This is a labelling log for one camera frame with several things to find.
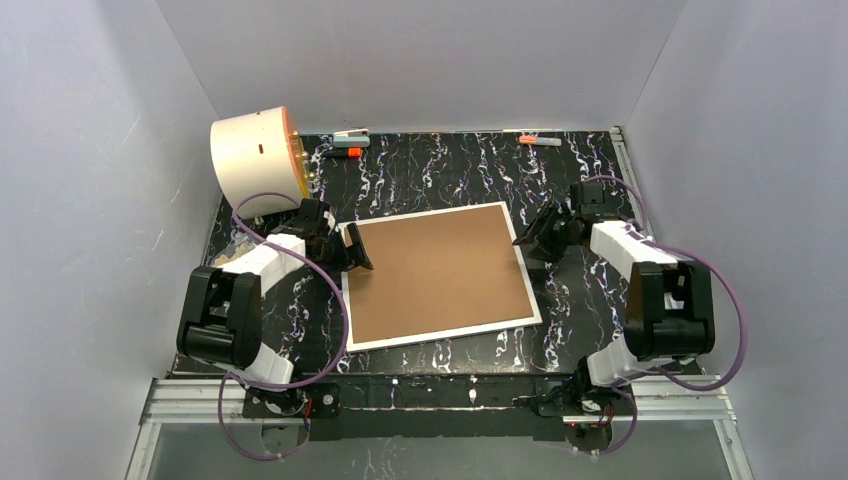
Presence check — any white picture frame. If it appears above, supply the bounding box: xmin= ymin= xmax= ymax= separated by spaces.
xmin=337 ymin=201 xmax=544 ymax=354

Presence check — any cream cylindrical drum device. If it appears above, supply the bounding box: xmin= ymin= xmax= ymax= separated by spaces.
xmin=209 ymin=106 xmax=311 ymax=219

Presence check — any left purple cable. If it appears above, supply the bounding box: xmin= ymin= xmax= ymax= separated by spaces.
xmin=217 ymin=192 xmax=351 ymax=462

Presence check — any brown cardboard backing board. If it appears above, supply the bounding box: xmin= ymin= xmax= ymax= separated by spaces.
xmin=343 ymin=205 xmax=537 ymax=346

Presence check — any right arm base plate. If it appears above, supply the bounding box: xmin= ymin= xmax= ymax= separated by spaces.
xmin=511 ymin=380 xmax=633 ymax=421

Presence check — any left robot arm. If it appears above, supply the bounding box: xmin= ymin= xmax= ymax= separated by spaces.
xmin=176 ymin=198 xmax=373 ymax=392

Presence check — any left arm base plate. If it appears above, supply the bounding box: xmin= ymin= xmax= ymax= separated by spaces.
xmin=242 ymin=383 xmax=341 ymax=420

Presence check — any black orange marker pen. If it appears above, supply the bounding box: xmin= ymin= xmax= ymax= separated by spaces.
xmin=321 ymin=147 xmax=363 ymax=159

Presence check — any aluminium rail front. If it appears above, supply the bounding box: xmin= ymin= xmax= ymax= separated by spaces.
xmin=139 ymin=376 xmax=738 ymax=427

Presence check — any orange grey utility knife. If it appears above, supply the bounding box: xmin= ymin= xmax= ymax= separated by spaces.
xmin=519 ymin=135 xmax=562 ymax=147

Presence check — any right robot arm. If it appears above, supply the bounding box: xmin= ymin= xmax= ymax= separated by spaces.
xmin=513 ymin=175 xmax=715 ymax=407

